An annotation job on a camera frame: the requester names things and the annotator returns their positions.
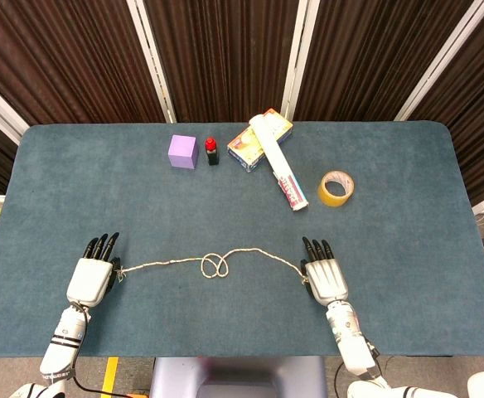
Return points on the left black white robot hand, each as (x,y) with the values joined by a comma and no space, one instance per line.
(88,282)

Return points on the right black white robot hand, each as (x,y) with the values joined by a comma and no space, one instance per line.
(327,282)

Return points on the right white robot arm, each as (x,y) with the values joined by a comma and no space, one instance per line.
(349,336)

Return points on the yellow packing tape roll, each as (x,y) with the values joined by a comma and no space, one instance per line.
(329,198)

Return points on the blue-grey felt table mat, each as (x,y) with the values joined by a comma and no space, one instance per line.
(225,319)

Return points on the grey robot torso base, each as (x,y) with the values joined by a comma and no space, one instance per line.
(238,373)

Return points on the white plastic wrap roll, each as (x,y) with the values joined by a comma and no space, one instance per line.
(277,161)

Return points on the blue yellow cardboard box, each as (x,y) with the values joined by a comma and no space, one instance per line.
(246,151)

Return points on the purple cube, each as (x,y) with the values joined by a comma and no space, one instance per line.
(182,149)

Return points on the dark bottle with red cap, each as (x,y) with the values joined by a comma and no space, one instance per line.
(212,154)

